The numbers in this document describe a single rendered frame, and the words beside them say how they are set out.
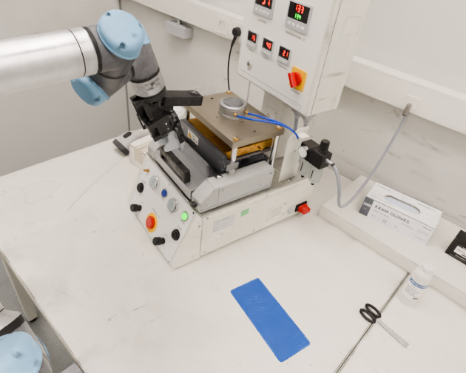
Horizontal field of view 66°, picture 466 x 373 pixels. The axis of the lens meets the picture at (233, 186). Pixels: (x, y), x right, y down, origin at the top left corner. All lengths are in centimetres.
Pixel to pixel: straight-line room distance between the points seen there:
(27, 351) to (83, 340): 43
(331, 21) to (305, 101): 21
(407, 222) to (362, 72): 53
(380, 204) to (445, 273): 27
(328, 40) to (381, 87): 45
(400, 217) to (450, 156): 28
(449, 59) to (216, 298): 100
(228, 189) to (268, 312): 35
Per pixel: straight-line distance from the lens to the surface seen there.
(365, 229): 128
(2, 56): 62
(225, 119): 104
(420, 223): 129
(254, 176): 102
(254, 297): 104
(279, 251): 117
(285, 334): 100
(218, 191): 96
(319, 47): 97
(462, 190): 146
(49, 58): 63
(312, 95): 101
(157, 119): 91
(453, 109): 132
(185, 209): 102
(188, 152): 109
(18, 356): 55
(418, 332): 115
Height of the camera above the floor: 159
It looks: 38 degrees down
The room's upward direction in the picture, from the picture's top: 8 degrees clockwise
